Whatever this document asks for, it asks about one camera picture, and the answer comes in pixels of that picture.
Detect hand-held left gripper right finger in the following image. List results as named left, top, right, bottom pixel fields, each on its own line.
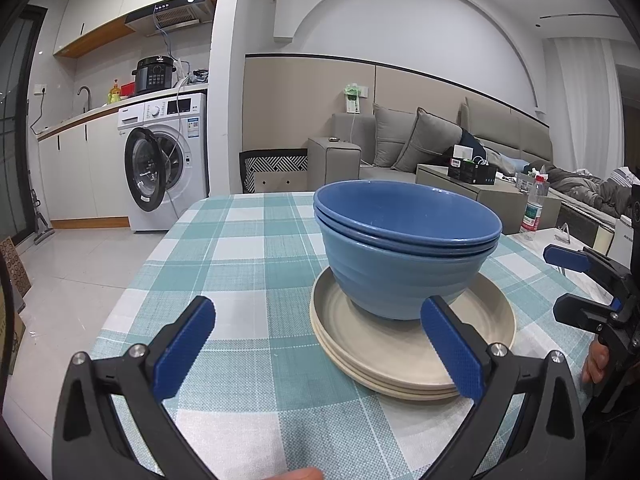
left=420, top=294, right=587, bottom=480

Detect teal checked tablecloth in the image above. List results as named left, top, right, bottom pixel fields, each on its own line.
left=85, top=192, right=608, bottom=480

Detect grey sofa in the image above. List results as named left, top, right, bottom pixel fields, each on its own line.
left=307, top=96, right=640, bottom=221

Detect mop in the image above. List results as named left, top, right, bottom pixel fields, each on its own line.
left=27, top=187, right=57, bottom=247

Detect grey side cabinet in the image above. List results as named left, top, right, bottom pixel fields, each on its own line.
left=415, top=162, right=562, bottom=237

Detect white carton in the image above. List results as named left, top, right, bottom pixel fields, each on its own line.
left=609, top=215, right=637, bottom=267

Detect grey cushion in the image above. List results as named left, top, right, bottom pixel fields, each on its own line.
left=392, top=106, right=464, bottom=173
left=372, top=103, right=420, bottom=168

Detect white washing machine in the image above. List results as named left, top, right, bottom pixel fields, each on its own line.
left=117, top=92, right=210, bottom=233

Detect black cardboard box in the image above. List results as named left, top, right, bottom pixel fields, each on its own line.
left=446, top=157, right=499, bottom=186

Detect brown cardboard box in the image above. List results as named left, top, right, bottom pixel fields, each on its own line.
left=0, top=234, right=32, bottom=376

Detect range hood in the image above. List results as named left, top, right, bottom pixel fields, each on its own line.
left=124, top=0, right=220, bottom=37

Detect glass balcony door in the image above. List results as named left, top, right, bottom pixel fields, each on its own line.
left=0, top=4, right=47, bottom=243

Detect black white patterned rug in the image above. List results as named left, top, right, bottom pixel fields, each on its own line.
left=239, top=148, right=309, bottom=194

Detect white upper cabinets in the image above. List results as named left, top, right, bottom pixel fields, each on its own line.
left=52, top=0, right=236, bottom=59

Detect white curtain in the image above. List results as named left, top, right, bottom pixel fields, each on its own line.
left=554, top=37, right=622, bottom=177

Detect dark clothes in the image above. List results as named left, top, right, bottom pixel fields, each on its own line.
left=440, top=128, right=488, bottom=167

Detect person's right hand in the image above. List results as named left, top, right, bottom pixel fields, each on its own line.
left=581, top=341, right=609, bottom=384

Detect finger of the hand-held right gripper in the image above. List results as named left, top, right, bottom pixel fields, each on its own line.
left=543, top=244, right=632, bottom=297
left=554, top=294, right=629, bottom=333

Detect green wall charger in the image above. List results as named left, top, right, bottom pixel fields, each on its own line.
left=343, top=81, right=372, bottom=114

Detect cream plate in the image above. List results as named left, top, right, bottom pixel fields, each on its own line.
left=310, top=265, right=517, bottom=388
left=312, top=320, right=516, bottom=395
left=317, top=332, right=513, bottom=402

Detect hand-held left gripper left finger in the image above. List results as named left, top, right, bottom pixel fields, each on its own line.
left=51, top=295, right=217, bottom=480

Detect small grey box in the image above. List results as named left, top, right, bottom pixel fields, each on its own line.
left=515, top=170, right=550, bottom=192

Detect person's left hand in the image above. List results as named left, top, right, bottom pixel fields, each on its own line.
left=270, top=466, right=324, bottom=480

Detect grey blanket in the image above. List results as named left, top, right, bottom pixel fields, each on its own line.
left=545, top=165, right=633, bottom=218

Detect clear water bottle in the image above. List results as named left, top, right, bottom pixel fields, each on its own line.
left=518, top=175, right=551, bottom=242

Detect white kitchen cabinet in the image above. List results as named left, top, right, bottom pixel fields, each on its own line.
left=37, top=105, right=132, bottom=229

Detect black electric pressure cooker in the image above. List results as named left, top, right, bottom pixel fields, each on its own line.
left=134, top=56, right=177, bottom=96

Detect light blue pillow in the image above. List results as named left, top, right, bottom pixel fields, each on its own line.
left=497, top=156, right=530, bottom=175

